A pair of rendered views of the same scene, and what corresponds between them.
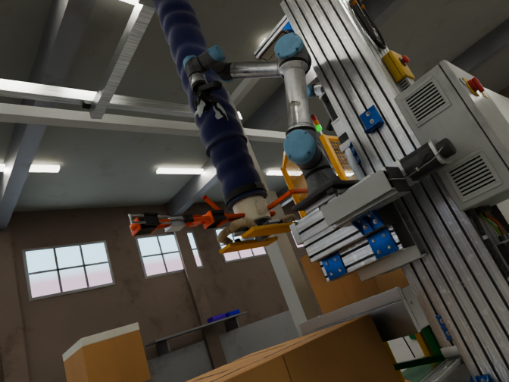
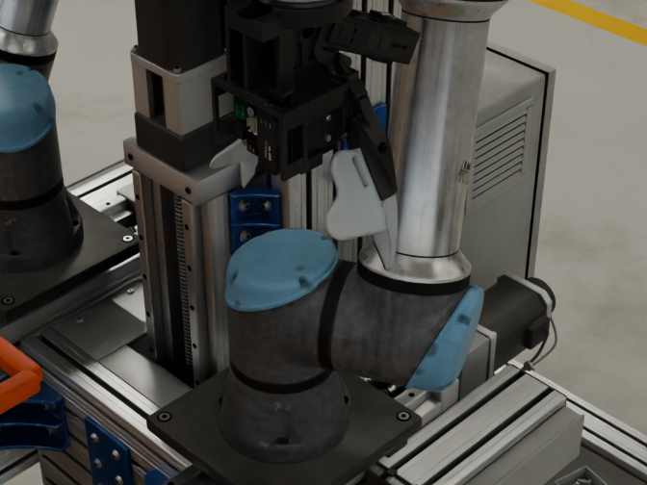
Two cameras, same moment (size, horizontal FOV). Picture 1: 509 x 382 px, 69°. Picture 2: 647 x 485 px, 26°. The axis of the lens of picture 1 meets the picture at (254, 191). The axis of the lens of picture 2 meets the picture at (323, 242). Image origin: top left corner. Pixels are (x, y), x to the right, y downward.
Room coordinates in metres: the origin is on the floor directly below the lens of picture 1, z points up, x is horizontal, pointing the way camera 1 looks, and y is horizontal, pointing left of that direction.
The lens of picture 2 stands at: (1.38, 0.91, 2.11)
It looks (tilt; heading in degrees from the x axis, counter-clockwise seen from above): 35 degrees down; 271
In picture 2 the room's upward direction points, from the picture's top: straight up
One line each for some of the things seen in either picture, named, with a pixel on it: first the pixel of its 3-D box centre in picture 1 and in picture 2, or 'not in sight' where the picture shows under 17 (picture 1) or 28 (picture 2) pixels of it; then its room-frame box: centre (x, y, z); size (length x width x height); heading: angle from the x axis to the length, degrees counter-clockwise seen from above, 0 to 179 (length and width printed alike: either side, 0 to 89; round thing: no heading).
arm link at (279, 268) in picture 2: (310, 158); (288, 301); (1.45, -0.27, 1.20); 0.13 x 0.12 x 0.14; 163
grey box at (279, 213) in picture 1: (271, 206); not in sight; (3.28, -0.09, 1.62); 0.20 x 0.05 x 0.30; 135
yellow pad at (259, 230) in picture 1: (271, 227); not in sight; (1.78, -0.02, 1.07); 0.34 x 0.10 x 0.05; 137
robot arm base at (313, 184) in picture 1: (322, 183); (283, 383); (1.45, -0.27, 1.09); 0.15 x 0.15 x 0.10
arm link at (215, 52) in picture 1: (213, 59); not in sight; (1.40, -0.04, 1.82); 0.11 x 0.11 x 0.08; 73
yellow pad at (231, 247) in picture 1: (248, 242); not in sight; (1.91, 0.12, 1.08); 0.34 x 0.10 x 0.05; 137
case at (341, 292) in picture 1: (367, 270); not in sight; (2.32, -0.46, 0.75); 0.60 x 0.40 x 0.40; 137
